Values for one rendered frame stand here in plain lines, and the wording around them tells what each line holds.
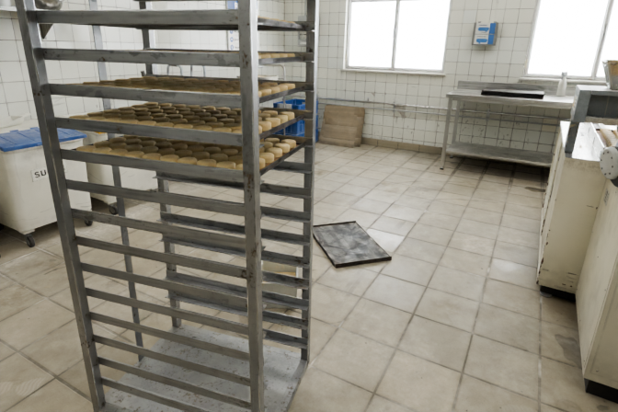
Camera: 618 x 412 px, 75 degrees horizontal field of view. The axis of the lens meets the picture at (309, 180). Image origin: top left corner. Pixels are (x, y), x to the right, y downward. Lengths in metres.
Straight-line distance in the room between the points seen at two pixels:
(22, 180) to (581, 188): 3.32
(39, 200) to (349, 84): 4.18
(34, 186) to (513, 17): 4.98
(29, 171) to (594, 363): 3.25
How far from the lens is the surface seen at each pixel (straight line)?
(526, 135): 5.57
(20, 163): 3.20
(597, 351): 2.08
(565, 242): 2.61
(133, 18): 1.09
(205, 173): 1.04
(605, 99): 2.51
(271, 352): 1.82
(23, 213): 3.29
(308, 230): 1.46
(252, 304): 1.11
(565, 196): 2.52
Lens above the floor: 1.36
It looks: 18 degrees down
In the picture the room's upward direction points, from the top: 1 degrees clockwise
